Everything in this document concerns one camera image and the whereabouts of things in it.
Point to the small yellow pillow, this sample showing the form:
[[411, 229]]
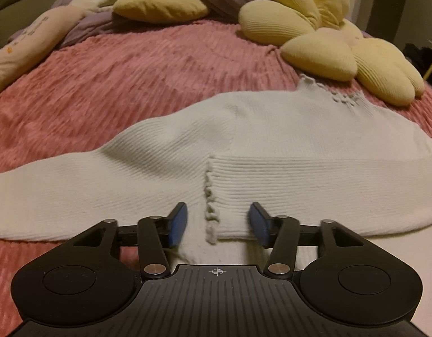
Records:
[[159, 5]]

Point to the dark cloth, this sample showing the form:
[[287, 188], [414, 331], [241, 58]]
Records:
[[418, 58]]

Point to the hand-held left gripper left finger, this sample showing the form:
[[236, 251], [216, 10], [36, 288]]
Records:
[[177, 224]]

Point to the cream plush toy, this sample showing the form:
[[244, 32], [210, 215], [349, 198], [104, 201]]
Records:
[[37, 31]]

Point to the white knit sweater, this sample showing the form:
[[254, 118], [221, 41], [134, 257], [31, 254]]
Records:
[[272, 137]]

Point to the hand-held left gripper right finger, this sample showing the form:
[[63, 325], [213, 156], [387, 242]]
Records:
[[257, 224]]

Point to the pink ribbed bed blanket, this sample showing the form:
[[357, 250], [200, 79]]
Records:
[[131, 77]]

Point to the yellow flower-shaped pillow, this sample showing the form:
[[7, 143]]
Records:
[[307, 17]]

